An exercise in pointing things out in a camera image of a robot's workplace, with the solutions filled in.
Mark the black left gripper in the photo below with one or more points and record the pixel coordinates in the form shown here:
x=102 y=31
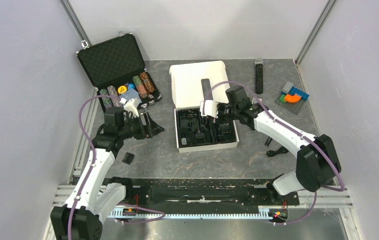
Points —
x=151 y=129

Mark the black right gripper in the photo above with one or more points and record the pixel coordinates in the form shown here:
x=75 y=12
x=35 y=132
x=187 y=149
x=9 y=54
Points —
x=220 y=105

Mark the black clipper comb guard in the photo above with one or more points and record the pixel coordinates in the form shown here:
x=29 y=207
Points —
x=128 y=158

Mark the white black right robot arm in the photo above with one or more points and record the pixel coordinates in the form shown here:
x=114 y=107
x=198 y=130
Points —
x=317 y=161

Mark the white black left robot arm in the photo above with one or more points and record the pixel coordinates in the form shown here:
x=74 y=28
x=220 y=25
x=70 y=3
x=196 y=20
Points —
x=84 y=212

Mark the small white oil bottle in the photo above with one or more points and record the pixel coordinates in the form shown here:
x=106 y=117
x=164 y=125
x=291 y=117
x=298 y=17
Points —
x=184 y=141

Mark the small black cylinder adapter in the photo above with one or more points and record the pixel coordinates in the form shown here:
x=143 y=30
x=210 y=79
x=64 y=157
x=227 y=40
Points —
x=268 y=142

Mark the colourful building block set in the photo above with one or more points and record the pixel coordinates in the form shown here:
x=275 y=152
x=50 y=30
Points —
x=292 y=98

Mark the black comb in tray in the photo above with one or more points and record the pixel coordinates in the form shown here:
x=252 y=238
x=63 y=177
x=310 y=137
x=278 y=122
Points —
x=200 y=138

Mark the black glitter tube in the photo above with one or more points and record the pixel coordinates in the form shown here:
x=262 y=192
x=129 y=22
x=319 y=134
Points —
x=259 y=78

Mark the white clipper kit box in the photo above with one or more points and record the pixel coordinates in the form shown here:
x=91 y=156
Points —
x=199 y=86

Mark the black poker chip case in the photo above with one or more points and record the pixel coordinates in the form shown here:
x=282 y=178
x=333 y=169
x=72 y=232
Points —
x=115 y=62

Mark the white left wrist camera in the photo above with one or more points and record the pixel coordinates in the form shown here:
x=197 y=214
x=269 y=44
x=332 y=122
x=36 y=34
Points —
x=131 y=105

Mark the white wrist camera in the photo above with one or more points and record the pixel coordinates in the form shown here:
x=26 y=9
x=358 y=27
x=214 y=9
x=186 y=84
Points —
x=131 y=105
x=209 y=108

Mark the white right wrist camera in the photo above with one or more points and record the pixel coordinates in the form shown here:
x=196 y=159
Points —
x=209 y=108

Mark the aluminium frame rail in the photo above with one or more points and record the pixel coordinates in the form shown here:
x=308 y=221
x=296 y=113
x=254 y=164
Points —
x=322 y=199

